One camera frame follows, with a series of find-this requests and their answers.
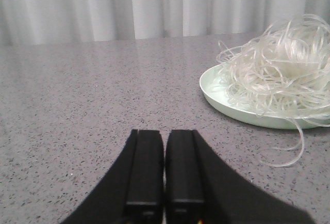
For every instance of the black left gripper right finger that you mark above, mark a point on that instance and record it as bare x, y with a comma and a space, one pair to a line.
202, 188

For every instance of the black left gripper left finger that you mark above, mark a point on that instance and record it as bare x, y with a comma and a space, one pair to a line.
132, 189

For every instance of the white translucent vermicelli bundle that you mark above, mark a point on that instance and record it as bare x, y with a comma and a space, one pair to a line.
284, 72

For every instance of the pale green round plate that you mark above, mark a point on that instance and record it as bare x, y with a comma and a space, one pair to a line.
268, 99

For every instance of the white pleated curtain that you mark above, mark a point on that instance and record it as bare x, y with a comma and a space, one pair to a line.
60, 21

